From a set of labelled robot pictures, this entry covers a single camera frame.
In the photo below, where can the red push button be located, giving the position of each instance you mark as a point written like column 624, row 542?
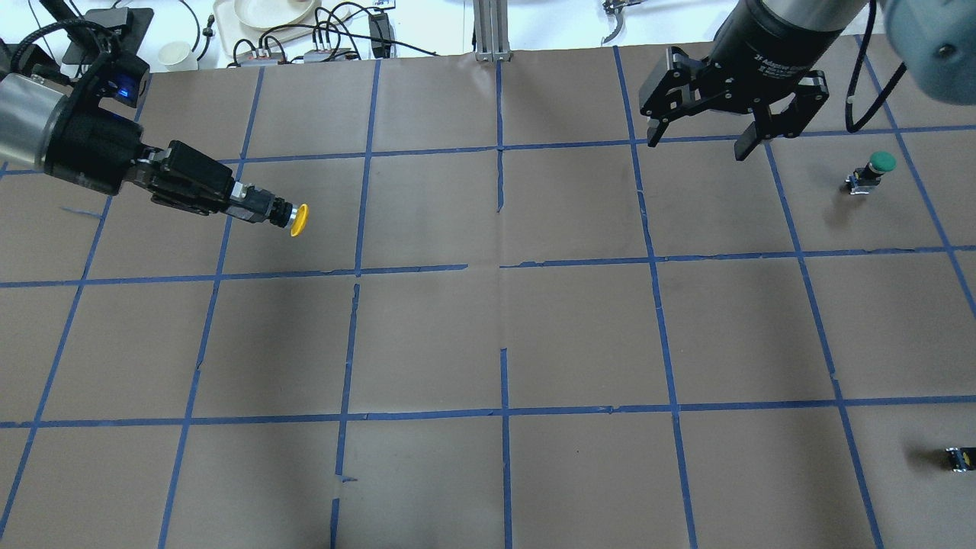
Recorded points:
column 960, row 459

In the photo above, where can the yellow push button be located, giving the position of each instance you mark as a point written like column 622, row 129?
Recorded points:
column 252, row 204

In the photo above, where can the beige tray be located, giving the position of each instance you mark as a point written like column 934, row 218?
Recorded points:
column 230, row 30

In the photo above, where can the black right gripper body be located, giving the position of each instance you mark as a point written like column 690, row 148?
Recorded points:
column 770, row 36

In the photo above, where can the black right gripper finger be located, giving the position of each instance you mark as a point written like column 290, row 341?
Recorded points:
column 809, row 96
column 679, row 86

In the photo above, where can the brown paper table mat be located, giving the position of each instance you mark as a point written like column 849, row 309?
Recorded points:
column 509, row 324

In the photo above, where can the aluminium frame post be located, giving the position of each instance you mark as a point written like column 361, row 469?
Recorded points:
column 491, row 31

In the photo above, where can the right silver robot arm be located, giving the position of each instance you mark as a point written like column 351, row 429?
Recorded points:
column 935, row 44

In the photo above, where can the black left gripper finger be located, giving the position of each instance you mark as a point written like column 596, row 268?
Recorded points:
column 179, row 172
column 195, row 200

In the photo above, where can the beige plate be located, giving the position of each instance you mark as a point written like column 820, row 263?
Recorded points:
column 268, row 14

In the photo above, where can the white paper cup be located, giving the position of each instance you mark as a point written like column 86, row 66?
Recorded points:
column 178, row 56

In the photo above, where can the black monitor stand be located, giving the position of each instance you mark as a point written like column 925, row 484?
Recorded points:
column 128, row 25

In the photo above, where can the black power adapter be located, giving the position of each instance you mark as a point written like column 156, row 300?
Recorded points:
column 381, row 35

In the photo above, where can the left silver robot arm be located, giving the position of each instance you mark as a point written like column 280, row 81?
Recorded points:
column 27, row 108

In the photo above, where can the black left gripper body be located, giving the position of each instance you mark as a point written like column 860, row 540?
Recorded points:
column 90, row 151

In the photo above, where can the green push button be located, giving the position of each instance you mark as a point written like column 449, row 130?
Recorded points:
column 864, row 180

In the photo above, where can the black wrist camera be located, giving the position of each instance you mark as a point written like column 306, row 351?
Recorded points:
column 123, row 76

